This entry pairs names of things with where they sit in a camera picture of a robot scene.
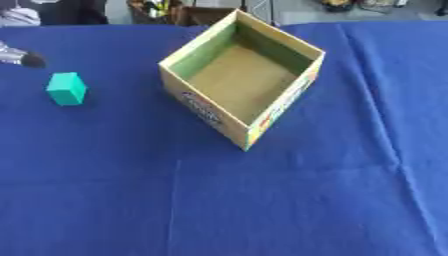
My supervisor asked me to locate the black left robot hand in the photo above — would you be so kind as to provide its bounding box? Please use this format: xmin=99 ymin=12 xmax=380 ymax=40
xmin=19 ymin=51 xmax=49 ymax=70

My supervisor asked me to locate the brown cardboard box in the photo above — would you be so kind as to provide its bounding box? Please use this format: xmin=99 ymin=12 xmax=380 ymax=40
xmin=173 ymin=6 xmax=238 ymax=27

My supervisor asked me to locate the tan cardboard box green inside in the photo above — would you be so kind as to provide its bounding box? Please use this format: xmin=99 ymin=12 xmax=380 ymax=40
xmin=157 ymin=8 xmax=328 ymax=153

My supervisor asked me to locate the teal rectangular block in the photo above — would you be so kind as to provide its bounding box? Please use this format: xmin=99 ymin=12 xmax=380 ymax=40
xmin=43 ymin=71 xmax=90 ymax=107

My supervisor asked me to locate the person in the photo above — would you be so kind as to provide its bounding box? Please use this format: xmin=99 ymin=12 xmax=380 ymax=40
xmin=0 ymin=0 xmax=111 ymax=28

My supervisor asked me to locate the dark bag with items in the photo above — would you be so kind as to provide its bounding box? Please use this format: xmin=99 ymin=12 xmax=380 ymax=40
xmin=126 ymin=0 xmax=184 ymax=25

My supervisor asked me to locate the black tripod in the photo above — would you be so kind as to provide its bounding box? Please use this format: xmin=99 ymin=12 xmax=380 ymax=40
xmin=236 ymin=0 xmax=280 ymax=27

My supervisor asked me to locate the dark basket with yellow items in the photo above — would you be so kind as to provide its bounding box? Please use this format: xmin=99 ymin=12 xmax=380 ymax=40
xmin=318 ymin=0 xmax=359 ymax=13

